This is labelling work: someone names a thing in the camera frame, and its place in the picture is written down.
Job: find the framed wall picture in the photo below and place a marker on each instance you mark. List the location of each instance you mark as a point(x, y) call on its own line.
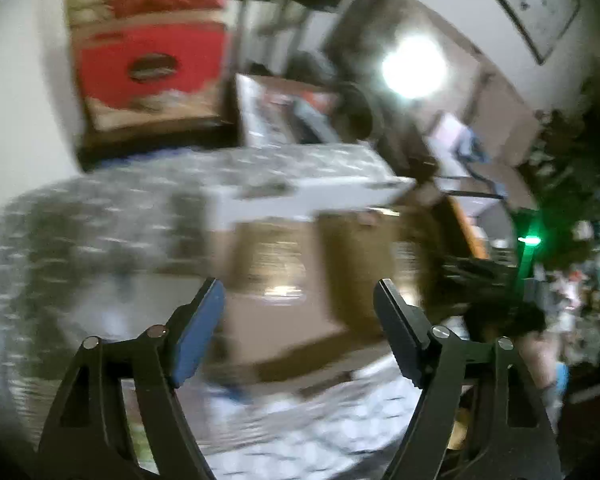
point(530, 0)

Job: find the brown plate box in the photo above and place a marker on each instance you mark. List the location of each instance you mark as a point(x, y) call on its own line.
point(275, 280)

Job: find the brown bedsheet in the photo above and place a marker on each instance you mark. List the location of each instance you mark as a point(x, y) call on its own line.
point(505, 105)

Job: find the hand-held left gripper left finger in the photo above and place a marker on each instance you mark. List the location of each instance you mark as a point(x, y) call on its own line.
point(200, 332)

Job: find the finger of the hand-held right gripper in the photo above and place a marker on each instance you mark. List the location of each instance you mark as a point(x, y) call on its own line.
point(475, 272)

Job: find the white cardboard box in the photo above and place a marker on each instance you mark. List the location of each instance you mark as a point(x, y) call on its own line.
point(265, 207)

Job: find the white curtain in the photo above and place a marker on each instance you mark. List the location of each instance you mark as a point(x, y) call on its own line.
point(15, 85)

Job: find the person's right forearm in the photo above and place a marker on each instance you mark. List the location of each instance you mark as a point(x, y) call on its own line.
point(542, 370)

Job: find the red printed cardboard box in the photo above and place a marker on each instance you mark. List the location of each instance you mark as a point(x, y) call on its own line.
point(150, 67)

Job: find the blue grey toy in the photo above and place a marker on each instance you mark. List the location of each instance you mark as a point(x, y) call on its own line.
point(471, 149)

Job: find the grey patterned blanket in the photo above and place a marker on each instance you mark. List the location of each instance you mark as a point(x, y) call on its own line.
point(80, 230)

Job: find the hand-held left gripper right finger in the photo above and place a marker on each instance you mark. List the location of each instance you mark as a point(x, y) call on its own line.
point(399, 335)

